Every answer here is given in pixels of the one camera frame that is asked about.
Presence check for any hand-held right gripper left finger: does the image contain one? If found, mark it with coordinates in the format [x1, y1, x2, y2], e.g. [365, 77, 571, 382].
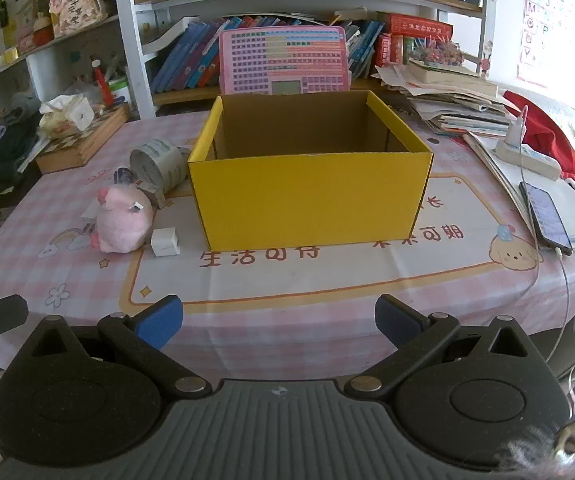
[18, 295, 213, 401]

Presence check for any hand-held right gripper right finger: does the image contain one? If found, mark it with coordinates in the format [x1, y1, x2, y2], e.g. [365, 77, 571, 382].
[345, 294, 543, 400]

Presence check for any small white cube box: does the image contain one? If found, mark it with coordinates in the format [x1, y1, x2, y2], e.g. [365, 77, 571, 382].
[151, 229, 181, 259]

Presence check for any pink plush pig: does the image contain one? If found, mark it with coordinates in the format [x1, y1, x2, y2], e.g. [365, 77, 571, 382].
[90, 185, 157, 253]

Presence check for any yellow cardboard box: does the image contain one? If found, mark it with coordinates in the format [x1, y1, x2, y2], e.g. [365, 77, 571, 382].
[188, 89, 435, 252]

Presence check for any small dark glass bottle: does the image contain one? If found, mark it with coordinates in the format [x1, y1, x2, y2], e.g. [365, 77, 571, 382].
[114, 166, 142, 189]

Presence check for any pink checked tablecloth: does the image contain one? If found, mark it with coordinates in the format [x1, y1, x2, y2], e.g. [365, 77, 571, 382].
[0, 110, 575, 376]

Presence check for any white paper card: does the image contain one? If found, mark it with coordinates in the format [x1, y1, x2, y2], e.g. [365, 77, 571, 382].
[82, 202, 101, 233]

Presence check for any black smartphone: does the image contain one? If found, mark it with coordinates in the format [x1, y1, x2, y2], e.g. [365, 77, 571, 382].
[519, 181, 574, 256]

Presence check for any wooden chess box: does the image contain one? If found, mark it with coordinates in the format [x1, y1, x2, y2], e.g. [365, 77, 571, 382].
[34, 104, 132, 175]

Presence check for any white power strip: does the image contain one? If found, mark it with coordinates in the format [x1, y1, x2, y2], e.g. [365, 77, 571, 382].
[495, 140, 561, 181]

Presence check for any white tissue box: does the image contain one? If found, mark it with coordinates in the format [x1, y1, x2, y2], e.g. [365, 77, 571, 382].
[39, 95, 95, 140]

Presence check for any white charger plug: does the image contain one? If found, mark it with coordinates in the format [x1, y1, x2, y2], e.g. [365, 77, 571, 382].
[505, 116, 527, 150]

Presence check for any pile of papers and books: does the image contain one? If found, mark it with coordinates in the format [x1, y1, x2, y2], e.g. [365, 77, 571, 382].
[371, 57, 518, 138]

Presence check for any green and white jar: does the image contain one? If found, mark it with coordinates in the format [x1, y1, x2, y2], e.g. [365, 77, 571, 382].
[108, 77, 132, 106]

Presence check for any red marker bottle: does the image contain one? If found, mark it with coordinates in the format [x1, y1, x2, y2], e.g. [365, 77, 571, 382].
[92, 57, 113, 108]

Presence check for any red cloth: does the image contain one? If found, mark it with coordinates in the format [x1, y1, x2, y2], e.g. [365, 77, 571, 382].
[502, 91, 575, 196]

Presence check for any white side shelf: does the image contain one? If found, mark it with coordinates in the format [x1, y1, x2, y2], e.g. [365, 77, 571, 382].
[0, 12, 123, 116]

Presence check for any row of blue books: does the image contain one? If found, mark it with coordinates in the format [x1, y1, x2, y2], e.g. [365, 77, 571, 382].
[150, 16, 385, 93]

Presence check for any pink learning tablet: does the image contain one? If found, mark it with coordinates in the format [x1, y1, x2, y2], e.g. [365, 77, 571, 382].
[218, 26, 352, 96]

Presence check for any white bookshelf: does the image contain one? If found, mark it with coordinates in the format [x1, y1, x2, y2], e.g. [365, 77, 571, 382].
[110, 0, 498, 121]

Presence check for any red boxed book set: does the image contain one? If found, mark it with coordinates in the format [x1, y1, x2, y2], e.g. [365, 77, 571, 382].
[375, 12, 453, 68]

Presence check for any pink paper doll ornament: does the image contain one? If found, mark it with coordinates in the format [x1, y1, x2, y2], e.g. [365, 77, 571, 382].
[49, 0, 108, 37]

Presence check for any alphabet wall poster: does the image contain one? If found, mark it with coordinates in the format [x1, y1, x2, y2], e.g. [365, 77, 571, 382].
[515, 0, 575, 88]

